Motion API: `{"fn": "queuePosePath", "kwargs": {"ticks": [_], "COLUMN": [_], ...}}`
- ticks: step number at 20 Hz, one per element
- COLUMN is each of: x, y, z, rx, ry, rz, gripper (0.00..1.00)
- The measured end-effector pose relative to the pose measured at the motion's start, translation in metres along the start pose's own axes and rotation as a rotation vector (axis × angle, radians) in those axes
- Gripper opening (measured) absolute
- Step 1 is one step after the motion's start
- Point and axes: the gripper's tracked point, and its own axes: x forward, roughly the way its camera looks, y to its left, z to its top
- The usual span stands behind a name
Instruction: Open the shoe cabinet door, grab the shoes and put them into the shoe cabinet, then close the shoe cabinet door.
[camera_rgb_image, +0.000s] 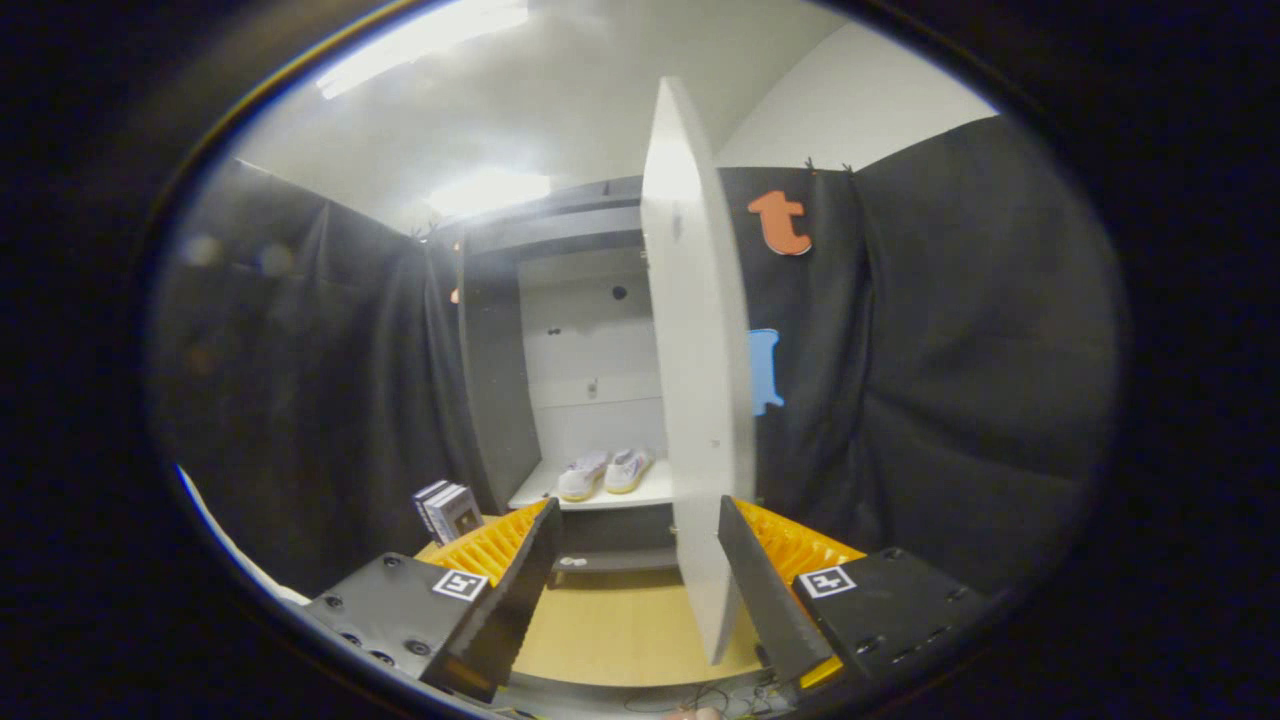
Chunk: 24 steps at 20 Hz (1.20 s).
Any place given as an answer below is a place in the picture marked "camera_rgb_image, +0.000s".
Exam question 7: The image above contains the black backdrop cloth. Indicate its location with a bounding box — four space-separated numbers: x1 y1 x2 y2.
145 115 1126 601

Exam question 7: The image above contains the ceiling light panel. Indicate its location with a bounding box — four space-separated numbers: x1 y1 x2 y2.
315 0 531 101
425 168 553 219

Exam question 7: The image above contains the grey illustrated cover book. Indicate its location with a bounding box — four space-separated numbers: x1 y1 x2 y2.
430 484 486 544

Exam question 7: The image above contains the white shoe cabinet door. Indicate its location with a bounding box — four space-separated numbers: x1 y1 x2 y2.
640 75 758 666

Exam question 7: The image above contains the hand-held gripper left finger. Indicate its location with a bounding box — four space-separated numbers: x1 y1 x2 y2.
300 497 564 704

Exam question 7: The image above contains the white striped shoe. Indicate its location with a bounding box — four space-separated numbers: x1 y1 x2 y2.
603 446 657 496
556 449 612 503

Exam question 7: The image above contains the blue spine book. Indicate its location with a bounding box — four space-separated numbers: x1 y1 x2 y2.
412 479 453 536

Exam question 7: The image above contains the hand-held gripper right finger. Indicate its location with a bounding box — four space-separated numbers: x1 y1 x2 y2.
716 495 1001 701

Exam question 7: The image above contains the dark grey shoe cabinet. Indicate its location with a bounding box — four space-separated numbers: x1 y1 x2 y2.
455 175 691 591

